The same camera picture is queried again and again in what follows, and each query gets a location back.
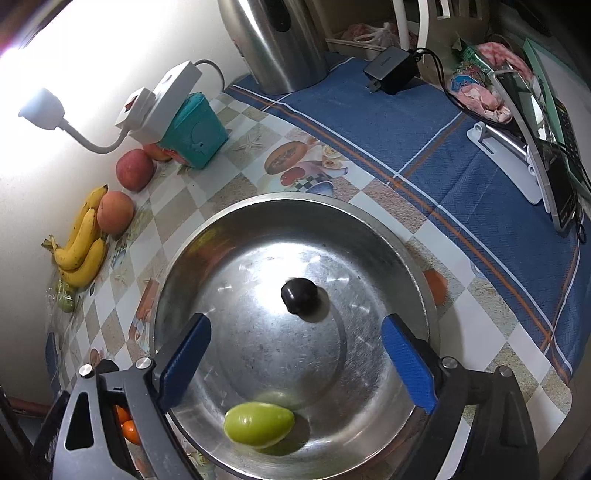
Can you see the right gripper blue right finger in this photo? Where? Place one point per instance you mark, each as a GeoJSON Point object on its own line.
{"type": "Point", "coordinates": [404, 350]}

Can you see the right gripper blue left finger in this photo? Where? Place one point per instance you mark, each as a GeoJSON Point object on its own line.
{"type": "Point", "coordinates": [178, 360]}

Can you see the orange tangerine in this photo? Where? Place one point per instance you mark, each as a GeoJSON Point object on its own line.
{"type": "Point", "coordinates": [130, 432]}
{"type": "Point", "coordinates": [122, 414]}

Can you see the black plum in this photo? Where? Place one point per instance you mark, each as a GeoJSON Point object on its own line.
{"type": "Point", "coordinates": [300, 296]}

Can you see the checkered fruit print tablecloth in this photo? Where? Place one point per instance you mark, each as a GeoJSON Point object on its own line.
{"type": "Point", "coordinates": [499, 397]}

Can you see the large steel bowl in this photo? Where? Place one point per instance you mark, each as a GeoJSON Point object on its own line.
{"type": "Point", "coordinates": [353, 414]}

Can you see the clear bag of green fruit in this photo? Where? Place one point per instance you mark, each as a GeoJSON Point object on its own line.
{"type": "Point", "coordinates": [61, 298]}

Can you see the yellow banana bunch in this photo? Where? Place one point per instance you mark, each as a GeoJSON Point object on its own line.
{"type": "Point", "coordinates": [80, 259]}

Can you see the peach coloured apple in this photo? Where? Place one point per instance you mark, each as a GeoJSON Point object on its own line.
{"type": "Point", "coordinates": [115, 213]}

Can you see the red apple middle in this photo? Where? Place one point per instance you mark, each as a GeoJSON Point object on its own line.
{"type": "Point", "coordinates": [134, 170]}

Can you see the red apple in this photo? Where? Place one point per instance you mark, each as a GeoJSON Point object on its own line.
{"type": "Point", "coordinates": [134, 170]}
{"type": "Point", "coordinates": [156, 153]}

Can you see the red apple far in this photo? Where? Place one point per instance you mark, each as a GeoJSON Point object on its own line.
{"type": "Point", "coordinates": [156, 153]}

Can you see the teal plastic box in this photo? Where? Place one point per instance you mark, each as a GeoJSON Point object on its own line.
{"type": "Point", "coordinates": [195, 134]}

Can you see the blue plaid cloth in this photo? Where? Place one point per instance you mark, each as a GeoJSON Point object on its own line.
{"type": "Point", "coordinates": [416, 141]}

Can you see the white phone stand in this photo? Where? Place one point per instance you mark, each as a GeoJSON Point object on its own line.
{"type": "Point", "coordinates": [510, 156]}

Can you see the black smartphone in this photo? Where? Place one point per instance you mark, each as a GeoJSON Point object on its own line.
{"type": "Point", "coordinates": [543, 150]}

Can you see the pink snack bag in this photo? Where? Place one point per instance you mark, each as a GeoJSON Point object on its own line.
{"type": "Point", "coordinates": [470, 82]}

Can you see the white gooseneck lamp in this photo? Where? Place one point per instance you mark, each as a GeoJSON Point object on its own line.
{"type": "Point", "coordinates": [45, 111]}

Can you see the black power adapter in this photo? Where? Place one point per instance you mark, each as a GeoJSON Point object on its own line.
{"type": "Point", "coordinates": [392, 70]}

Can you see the steel thermos jug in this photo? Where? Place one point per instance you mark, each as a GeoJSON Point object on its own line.
{"type": "Point", "coordinates": [278, 42]}

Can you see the white shelf rack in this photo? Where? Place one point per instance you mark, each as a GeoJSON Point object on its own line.
{"type": "Point", "coordinates": [437, 25]}

